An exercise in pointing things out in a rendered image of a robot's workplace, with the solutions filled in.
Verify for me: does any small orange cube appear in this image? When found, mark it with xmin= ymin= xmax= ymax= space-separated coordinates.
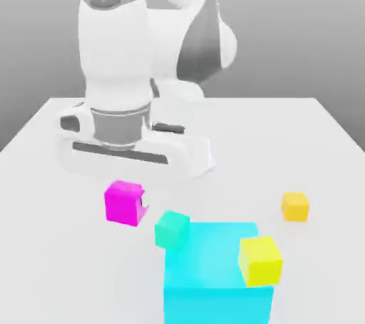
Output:
xmin=280 ymin=192 xmax=310 ymax=223

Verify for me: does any small magenta cube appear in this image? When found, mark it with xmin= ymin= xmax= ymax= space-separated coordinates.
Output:
xmin=103 ymin=179 xmax=149 ymax=228

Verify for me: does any small yellow cube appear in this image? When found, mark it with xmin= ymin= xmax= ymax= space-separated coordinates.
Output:
xmin=238 ymin=236 xmax=284 ymax=288

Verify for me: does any small teal cube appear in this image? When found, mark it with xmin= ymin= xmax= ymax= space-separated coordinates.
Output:
xmin=154 ymin=209 xmax=191 ymax=251

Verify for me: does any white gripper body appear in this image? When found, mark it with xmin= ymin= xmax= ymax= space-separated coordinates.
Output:
xmin=56 ymin=133 xmax=217 ymax=180

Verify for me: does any large cyan box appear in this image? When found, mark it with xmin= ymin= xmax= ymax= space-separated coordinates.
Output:
xmin=163 ymin=221 xmax=275 ymax=324

